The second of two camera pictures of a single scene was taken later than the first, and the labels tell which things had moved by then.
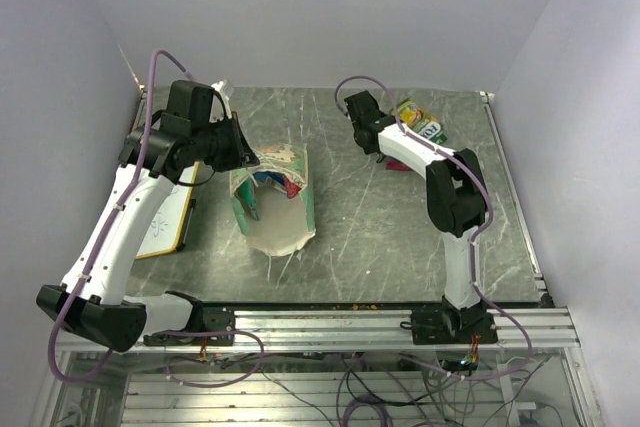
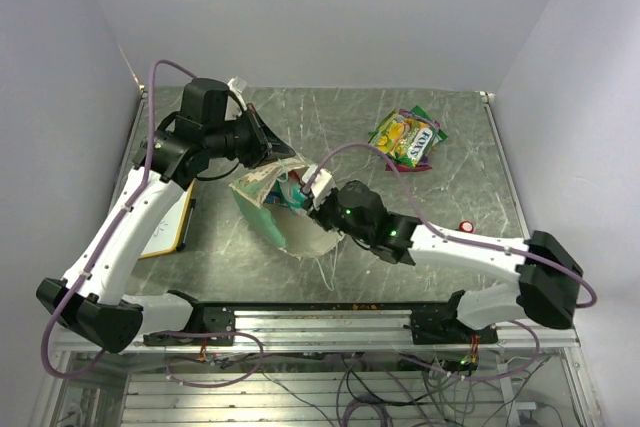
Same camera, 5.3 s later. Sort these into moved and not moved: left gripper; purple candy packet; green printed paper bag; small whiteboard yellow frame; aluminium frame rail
Moved: left gripper; green printed paper bag
Not moved: small whiteboard yellow frame; aluminium frame rail; purple candy packet
